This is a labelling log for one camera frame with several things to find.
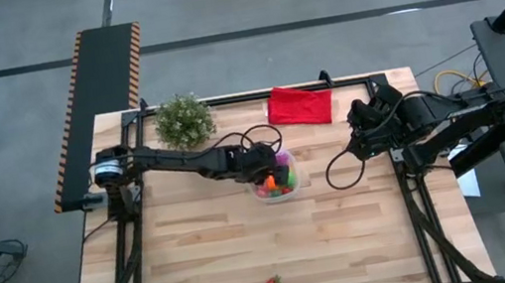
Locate small green potted plant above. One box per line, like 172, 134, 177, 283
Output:
150, 89, 221, 156

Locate black aluminium table frame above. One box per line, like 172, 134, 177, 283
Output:
43, 59, 500, 283

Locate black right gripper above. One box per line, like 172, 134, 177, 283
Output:
338, 79, 424, 165

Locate white paper sheet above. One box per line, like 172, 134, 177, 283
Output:
448, 143, 482, 202

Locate plain green toy fruit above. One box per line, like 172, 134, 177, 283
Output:
285, 168, 300, 189

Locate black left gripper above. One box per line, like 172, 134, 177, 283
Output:
226, 138, 292, 195

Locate yellow cable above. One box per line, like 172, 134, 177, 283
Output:
431, 64, 496, 100

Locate black ramp orange striped edges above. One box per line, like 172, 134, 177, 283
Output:
29, 21, 167, 215

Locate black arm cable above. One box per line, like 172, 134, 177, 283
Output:
203, 120, 287, 165
316, 75, 505, 194

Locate clear plastic tupperware container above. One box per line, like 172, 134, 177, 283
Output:
243, 146, 305, 208

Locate folded red cloth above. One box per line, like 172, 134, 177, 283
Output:
263, 77, 338, 134

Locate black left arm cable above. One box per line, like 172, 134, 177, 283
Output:
203, 120, 287, 165

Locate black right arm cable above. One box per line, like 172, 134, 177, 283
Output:
316, 75, 505, 194

